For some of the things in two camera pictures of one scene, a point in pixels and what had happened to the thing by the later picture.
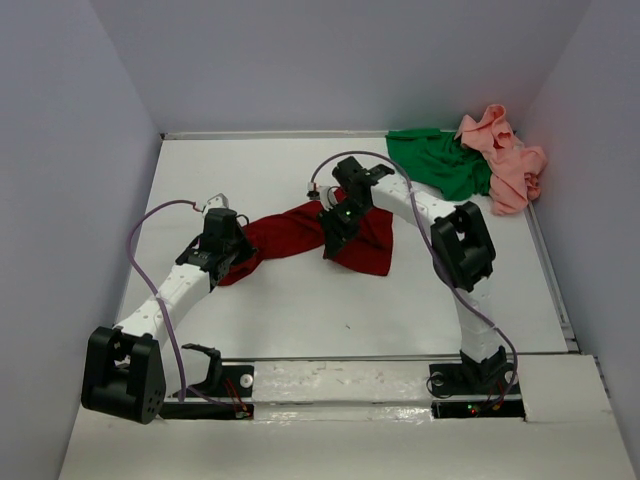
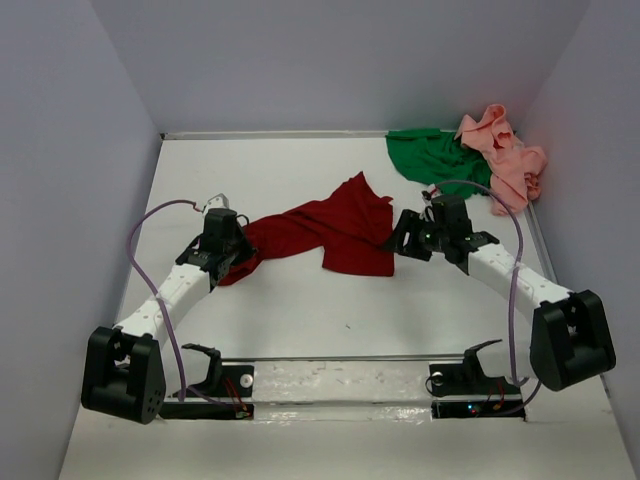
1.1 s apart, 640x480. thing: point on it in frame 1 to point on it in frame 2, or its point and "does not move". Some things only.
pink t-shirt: x=516 y=170 does not move
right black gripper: x=335 y=238 to x=409 y=236
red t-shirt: x=301 y=229 does not move
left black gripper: x=239 y=251 does not move
